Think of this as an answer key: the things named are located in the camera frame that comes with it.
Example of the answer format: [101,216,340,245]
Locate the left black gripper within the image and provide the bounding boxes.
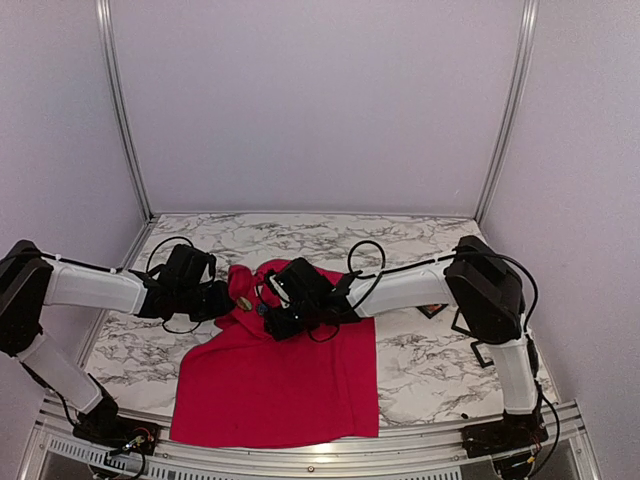
[176,280,235,323]

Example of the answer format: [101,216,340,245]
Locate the red t-shirt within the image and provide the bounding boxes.
[170,259,379,448]

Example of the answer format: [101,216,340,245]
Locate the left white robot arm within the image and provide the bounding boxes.
[1,239,234,445]

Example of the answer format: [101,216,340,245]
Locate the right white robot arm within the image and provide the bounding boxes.
[258,236,543,448]

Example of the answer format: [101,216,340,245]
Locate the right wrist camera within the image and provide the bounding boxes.
[263,257,333,308]

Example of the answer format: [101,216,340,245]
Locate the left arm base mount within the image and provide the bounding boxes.
[73,391,160,456]

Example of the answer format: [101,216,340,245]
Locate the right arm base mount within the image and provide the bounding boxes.
[461,406,549,458]

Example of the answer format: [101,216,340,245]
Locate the left aluminium frame post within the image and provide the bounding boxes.
[95,0,154,223]

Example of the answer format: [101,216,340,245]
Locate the aluminium frame post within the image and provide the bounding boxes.
[95,0,154,223]
[474,0,540,225]

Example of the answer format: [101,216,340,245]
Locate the right aluminium frame post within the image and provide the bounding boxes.
[474,0,540,225]

